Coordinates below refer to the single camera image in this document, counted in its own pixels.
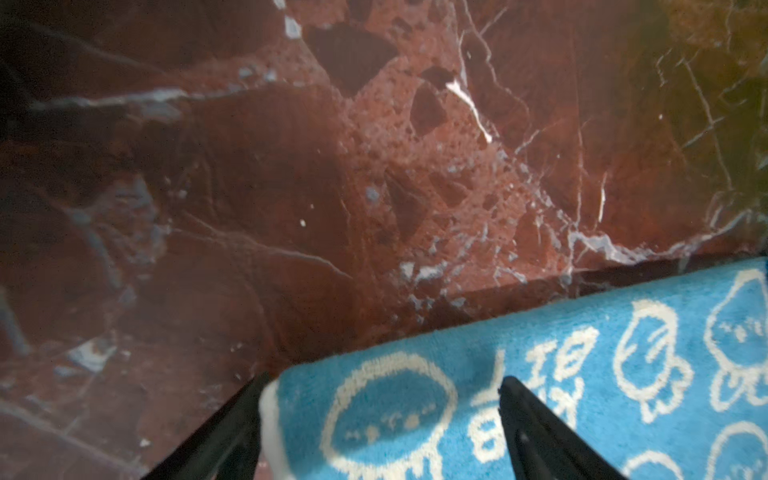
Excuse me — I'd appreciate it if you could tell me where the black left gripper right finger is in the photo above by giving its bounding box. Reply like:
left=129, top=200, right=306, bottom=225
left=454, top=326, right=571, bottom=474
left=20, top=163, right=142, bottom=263
left=499, top=376, right=623, bottom=480

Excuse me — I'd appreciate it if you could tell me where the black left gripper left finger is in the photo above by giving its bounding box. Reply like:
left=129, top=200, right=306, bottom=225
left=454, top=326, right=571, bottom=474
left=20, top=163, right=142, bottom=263
left=143, top=374, right=270, bottom=480

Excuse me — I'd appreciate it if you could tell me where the blue bunny towel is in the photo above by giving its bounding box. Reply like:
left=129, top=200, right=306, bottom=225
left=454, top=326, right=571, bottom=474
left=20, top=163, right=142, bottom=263
left=260, top=258, right=767, bottom=479

